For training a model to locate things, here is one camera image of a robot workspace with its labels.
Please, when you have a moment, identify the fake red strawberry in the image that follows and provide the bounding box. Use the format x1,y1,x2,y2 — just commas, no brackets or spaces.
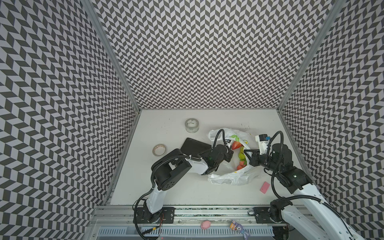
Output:
231,141,243,150

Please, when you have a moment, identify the white plastic bag lemon print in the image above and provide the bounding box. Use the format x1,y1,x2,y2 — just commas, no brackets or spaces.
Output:
208,128,263,186

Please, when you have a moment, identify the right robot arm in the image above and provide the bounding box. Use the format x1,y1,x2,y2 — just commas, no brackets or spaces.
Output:
244,131,363,240

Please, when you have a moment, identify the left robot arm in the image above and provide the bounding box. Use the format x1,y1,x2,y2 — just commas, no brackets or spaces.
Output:
133,129,234,224

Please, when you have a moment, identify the fake green fruit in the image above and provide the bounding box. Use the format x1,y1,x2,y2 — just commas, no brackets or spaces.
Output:
238,146,247,163

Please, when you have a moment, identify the fake red fruit piece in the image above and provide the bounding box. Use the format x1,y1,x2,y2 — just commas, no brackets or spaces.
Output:
237,161,247,171

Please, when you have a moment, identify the pink sticky note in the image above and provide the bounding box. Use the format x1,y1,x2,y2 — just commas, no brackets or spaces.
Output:
260,182,270,194

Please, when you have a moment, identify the black square tray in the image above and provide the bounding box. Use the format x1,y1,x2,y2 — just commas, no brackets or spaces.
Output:
180,138,212,158

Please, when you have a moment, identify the clear tape roll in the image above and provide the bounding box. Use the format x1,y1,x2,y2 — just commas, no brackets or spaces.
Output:
185,118,200,134

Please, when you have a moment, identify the beige tape roll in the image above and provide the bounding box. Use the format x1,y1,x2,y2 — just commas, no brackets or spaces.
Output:
152,144,167,157

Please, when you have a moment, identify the purple toy figure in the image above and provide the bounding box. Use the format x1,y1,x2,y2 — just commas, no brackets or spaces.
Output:
230,220,250,240

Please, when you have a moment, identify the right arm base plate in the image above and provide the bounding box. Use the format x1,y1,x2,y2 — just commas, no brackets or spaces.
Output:
248,205,292,225

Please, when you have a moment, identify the pink toy on rail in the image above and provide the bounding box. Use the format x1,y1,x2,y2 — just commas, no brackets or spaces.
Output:
201,221,211,230

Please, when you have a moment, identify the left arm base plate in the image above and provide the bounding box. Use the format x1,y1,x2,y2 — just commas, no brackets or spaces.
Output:
133,207,176,224

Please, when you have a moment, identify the aluminium front rail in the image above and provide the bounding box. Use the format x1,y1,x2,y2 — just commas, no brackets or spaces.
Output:
86,204,331,228

